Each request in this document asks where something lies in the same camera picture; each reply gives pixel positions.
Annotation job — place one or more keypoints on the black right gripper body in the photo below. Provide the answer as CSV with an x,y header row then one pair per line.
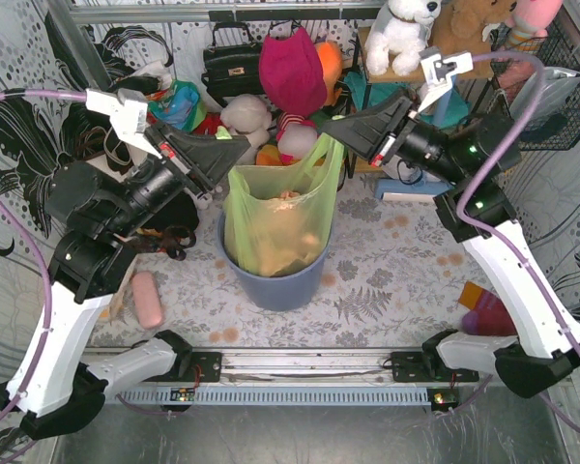
x,y
392,139

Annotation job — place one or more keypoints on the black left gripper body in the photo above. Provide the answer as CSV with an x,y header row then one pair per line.
x,y
175,158

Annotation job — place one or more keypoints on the green plastic trash bag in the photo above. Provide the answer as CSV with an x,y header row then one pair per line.
x,y
270,240

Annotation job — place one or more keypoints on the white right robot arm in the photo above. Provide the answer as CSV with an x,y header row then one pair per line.
x,y
546,346

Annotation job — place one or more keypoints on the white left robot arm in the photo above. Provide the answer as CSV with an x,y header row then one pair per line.
x,y
56,392

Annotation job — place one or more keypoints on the cream canvas tote bag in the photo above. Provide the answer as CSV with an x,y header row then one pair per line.
x,y
120,156

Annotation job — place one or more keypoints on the brown patterned leather bag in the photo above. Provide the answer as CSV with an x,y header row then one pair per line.
x,y
173,241

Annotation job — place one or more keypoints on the magenta cloth bag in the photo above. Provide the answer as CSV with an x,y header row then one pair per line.
x,y
291,74

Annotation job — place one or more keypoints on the blue plastic trash bin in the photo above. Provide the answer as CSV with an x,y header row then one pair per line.
x,y
279,294

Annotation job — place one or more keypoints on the red folded cloth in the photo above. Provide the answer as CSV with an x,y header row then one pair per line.
x,y
209,125

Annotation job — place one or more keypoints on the wooden metal shelf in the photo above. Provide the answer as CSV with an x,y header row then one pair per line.
x,y
353,164

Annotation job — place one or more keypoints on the white fluffy plush dog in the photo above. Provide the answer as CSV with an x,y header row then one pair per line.
x,y
249,116

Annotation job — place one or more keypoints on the white pink plush doll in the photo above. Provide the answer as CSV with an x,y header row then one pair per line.
x,y
295,137

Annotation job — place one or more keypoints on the orange plush toy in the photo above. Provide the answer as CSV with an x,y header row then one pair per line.
x,y
330,57

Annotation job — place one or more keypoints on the crumpled brown printed paper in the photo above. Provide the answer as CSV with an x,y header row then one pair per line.
x,y
286,197

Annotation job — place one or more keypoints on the white grey plush dog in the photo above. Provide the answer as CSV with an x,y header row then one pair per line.
x,y
399,34

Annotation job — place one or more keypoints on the black leather handbag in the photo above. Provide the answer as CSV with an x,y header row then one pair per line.
x,y
233,70

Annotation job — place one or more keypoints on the brown teddy bear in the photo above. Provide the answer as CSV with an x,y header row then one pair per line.
x,y
461,23

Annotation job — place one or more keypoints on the pink cylindrical pillow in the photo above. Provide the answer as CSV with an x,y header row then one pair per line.
x,y
146,298

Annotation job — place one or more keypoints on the silver foil pouch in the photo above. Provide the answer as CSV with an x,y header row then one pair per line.
x,y
556,92

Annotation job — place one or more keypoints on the pink plush toy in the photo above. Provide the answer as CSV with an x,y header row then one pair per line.
x,y
528,24

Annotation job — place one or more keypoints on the orange white checkered cloth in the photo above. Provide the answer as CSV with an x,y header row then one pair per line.
x,y
110,311

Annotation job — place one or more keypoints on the purple red plush toy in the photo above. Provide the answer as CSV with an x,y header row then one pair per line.
x,y
487,315

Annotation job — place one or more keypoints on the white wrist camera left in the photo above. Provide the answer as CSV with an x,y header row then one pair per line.
x,y
127,111

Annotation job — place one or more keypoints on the black wire basket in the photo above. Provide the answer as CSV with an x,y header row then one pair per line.
x,y
555,125

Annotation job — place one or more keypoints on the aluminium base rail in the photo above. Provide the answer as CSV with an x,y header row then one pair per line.
x,y
299,377

